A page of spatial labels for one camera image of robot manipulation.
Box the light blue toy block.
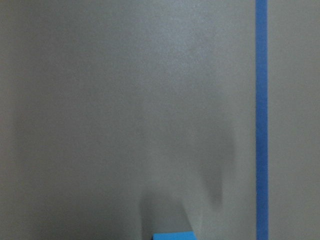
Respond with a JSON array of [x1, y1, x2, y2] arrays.
[[152, 231, 197, 240]]

